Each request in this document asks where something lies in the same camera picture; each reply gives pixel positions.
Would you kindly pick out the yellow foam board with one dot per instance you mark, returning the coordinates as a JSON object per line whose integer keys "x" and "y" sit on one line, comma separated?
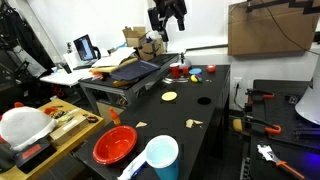
{"x": 106, "y": 69}

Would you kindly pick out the tan paper scrap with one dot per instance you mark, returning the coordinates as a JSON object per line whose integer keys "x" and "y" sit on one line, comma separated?
{"x": 189, "y": 123}
{"x": 141, "y": 124}

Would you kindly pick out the small orange bottle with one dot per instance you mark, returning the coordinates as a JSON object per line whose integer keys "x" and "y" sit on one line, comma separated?
{"x": 115, "y": 118}

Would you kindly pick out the white paper stack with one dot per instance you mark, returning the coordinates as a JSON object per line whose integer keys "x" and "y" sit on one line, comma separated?
{"x": 113, "y": 56}

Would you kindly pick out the open laptop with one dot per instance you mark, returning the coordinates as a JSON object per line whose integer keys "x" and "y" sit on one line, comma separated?
{"x": 85, "y": 48}

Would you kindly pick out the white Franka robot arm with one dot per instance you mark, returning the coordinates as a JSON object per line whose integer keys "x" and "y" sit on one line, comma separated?
{"x": 310, "y": 106}

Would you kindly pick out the open cardboard box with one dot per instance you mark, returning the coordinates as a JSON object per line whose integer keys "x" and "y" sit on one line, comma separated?
{"x": 135, "y": 36}

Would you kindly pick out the white cloth bundle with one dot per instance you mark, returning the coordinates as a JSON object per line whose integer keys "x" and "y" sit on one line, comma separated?
{"x": 25, "y": 126}

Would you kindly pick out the black hanging jacket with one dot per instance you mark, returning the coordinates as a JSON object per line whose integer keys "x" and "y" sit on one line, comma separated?
{"x": 26, "y": 33}

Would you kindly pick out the red plastic bowl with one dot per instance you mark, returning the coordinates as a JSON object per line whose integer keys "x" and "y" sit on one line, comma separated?
{"x": 115, "y": 145}

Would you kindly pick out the dark blue bin lid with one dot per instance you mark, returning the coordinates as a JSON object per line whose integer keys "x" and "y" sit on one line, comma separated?
{"x": 135, "y": 70}

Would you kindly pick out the blue plastic cup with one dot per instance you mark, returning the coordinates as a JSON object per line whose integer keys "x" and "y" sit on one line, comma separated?
{"x": 163, "y": 156}

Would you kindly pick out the yellow toy banana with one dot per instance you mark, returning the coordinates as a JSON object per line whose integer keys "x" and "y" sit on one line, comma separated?
{"x": 193, "y": 78}

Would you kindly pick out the flat cardboard box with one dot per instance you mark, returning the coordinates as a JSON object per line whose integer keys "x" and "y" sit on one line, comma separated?
{"x": 68, "y": 130}

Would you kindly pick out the grey metal kettle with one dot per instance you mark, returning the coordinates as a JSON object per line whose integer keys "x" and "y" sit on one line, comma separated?
{"x": 186, "y": 64}

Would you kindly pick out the silver metal fork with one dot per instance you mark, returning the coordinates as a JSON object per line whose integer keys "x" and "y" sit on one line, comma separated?
{"x": 169, "y": 79}
{"x": 181, "y": 82}

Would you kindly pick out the taped cardboard shipping box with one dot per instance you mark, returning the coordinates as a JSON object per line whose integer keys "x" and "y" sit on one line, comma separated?
{"x": 150, "y": 50}

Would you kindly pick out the black tape roll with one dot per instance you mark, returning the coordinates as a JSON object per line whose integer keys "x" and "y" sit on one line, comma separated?
{"x": 92, "y": 119}

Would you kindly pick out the small tan crumbs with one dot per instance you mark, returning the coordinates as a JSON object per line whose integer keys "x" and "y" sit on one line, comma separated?
{"x": 208, "y": 80}

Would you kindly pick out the red plastic cup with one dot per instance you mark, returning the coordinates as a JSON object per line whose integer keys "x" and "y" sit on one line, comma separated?
{"x": 175, "y": 70}

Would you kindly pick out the black scale red label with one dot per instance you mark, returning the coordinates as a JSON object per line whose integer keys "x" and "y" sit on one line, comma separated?
{"x": 31, "y": 153}

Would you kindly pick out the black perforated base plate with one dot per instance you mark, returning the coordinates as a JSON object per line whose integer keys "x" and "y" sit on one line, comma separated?
{"x": 276, "y": 110}

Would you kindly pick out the small yellow plate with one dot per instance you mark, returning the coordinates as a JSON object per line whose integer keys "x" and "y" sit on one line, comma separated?
{"x": 169, "y": 96}

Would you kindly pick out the black bar clamp orange grip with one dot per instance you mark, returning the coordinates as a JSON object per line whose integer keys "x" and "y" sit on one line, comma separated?
{"x": 275, "y": 130}

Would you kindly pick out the orange mug with white ball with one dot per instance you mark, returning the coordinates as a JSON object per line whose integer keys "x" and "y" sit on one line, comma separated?
{"x": 211, "y": 68}

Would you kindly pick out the white wall outlet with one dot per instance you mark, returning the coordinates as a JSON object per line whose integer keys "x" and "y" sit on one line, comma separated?
{"x": 237, "y": 81}

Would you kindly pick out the white desk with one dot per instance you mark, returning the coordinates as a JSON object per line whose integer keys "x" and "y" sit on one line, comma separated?
{"x": 66, "y": 77}

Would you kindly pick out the small blue plate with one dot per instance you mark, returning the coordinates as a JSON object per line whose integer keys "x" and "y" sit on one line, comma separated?
{"x": 195, "y": 71}

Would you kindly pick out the purple toy eggplant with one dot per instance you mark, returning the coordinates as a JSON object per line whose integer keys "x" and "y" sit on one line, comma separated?
{"x": 199, "y": 79}

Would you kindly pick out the white blue wrapper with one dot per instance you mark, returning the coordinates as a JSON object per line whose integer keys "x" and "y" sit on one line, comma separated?
{"x": 131, "y": 168}

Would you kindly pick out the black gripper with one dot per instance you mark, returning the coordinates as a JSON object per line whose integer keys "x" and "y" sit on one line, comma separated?
{"x": 170, "y": 7}

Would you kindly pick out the grey metal frame table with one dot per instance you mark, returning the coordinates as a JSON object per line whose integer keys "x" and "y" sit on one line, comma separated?
{"x": 129, "y": 96}

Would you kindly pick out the wooden side table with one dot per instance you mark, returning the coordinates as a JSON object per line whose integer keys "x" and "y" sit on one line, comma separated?
{"x": 71, "y": 146}

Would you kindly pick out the yellow sponge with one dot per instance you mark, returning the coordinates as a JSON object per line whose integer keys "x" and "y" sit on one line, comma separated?
{"x": 237, "y": 125}

